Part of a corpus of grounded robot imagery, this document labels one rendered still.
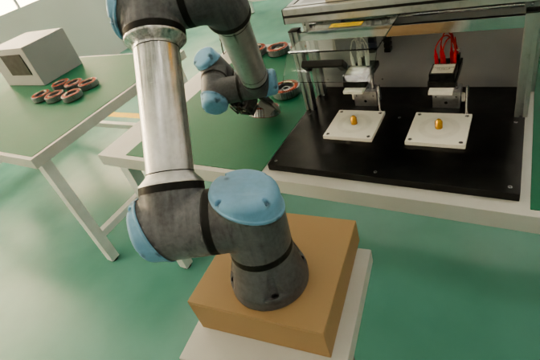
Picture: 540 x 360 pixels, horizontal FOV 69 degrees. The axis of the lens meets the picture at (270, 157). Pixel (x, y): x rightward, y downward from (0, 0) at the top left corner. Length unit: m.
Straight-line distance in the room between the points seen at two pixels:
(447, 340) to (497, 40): 1.01
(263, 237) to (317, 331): 0.18
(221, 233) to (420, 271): 1.27
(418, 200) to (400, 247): 0.89
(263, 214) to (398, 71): 0.90
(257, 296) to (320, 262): 0.15
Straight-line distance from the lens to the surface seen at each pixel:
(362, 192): 1.03
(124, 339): 2.01
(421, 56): 1.36
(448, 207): 1.00
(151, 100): 0.72
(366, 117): 1.25
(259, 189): 0.63
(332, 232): 0.85
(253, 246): 0.65
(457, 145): 1.11
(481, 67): 1.36
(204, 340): 0.87
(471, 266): 1.83
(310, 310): 0.74
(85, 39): 5.94
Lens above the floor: 1.44
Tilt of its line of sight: 34 degrees down
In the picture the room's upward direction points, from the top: 18 degrees counter-clockwise
